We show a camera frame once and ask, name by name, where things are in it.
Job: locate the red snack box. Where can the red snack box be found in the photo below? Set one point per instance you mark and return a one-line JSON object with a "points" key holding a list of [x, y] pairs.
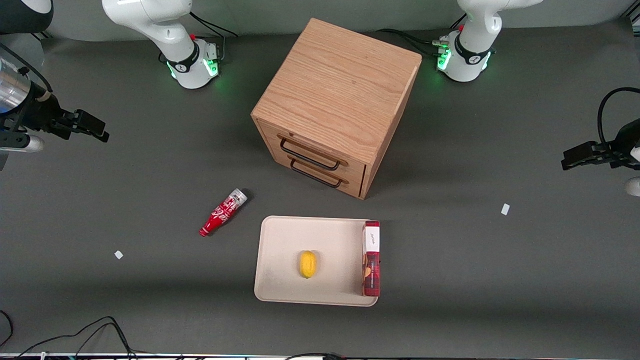
{"points": [[371, 260]]}

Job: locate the beige plastic tray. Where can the beige plastic tray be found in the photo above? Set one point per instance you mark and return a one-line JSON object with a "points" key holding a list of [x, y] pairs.
{"points": [[285, 260]]}

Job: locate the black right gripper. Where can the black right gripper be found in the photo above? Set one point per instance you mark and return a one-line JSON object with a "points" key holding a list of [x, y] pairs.
{"points": [[44, 116]]}

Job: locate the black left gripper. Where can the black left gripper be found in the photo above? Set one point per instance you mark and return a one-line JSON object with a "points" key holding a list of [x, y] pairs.
{"points": [[616, 150]]}

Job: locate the yellow lemon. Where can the yellow lemon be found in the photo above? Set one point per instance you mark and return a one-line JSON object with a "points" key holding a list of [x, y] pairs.
{"points": [[307, 264]]}

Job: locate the red coke bottle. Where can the red coke bottle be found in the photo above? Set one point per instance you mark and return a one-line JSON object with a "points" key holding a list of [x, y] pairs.
{"points": [[222, 212]]}

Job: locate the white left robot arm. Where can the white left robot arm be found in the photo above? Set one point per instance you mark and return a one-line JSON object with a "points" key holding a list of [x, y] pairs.
{"points": [[472, 45]]}

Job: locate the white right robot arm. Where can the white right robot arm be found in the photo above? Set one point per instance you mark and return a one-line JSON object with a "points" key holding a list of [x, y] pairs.
{"points": [[150, 20]]}

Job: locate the wooden drawer cabinet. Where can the wooden drawer cabinet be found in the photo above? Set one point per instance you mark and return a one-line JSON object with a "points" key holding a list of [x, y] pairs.
{"points": [[335, 90]]}

